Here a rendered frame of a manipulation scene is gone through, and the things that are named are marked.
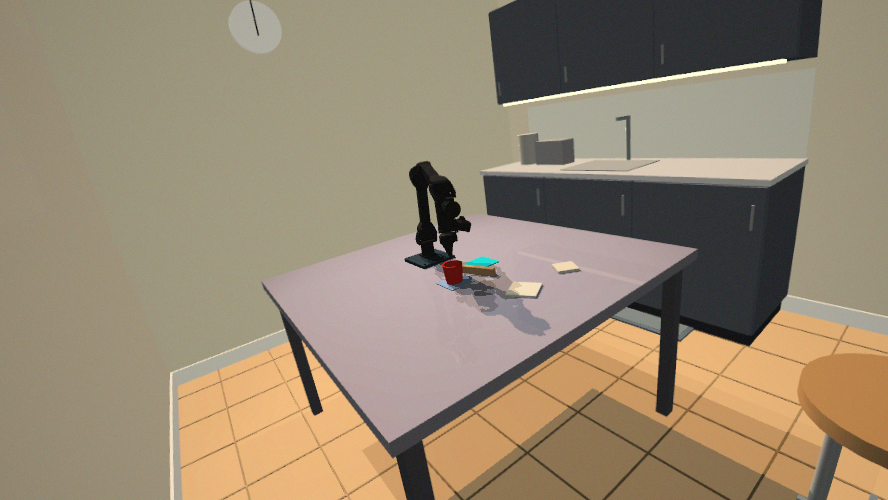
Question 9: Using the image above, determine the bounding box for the tan wooden bar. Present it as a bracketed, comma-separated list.
[462, 264, 496, 276]

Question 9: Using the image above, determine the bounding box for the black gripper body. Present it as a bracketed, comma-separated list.
[436, 215, 458, 244]

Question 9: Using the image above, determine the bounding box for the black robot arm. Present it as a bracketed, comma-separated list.
[409, 161, 471, 258]

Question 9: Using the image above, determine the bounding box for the cream flat square tile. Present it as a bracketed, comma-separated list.
[551, 261, 579, 274]

